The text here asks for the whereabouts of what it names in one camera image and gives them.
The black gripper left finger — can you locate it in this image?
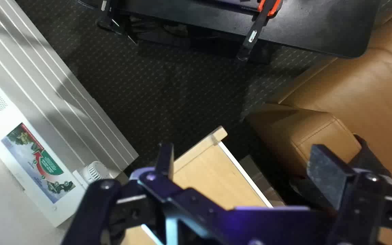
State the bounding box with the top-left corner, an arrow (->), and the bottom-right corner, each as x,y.
64,142 -> 234,245

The wooden pull-out shelf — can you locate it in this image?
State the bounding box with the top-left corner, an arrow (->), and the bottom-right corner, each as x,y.
123,125 -> 275,245

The colourful sticker on air conditioner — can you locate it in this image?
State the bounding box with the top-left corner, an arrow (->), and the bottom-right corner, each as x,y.
1,121 -> 78,204

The black robot table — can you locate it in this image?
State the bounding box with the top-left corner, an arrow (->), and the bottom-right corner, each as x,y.
78,0 -> 384,60

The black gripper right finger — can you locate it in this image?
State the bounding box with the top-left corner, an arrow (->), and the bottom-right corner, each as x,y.
305,135 -> 392,245

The white wall air conditioner unit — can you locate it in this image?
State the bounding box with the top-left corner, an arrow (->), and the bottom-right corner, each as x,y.
0,0 -> 140,245

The brown leather armchair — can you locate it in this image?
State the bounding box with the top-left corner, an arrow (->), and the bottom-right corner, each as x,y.
245,0 -> 392,245

